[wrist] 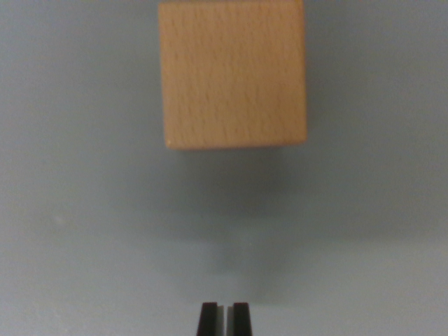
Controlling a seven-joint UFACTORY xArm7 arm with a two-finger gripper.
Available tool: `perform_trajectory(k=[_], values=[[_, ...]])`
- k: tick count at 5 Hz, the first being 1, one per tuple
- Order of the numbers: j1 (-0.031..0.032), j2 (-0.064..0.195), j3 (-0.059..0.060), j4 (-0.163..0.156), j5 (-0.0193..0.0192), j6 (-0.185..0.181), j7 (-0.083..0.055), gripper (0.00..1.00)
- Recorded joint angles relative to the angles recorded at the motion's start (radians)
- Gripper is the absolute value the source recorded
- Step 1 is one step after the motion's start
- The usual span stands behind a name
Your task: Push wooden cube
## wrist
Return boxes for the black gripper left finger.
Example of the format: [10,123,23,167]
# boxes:
[197,302,225,336]

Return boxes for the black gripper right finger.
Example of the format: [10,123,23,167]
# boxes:
[226,302,253,336]

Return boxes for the light wooden cube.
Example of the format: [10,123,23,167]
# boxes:
[157,0,309,151]

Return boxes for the grey plastic tray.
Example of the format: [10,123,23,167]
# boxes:
[0,0,448,336]

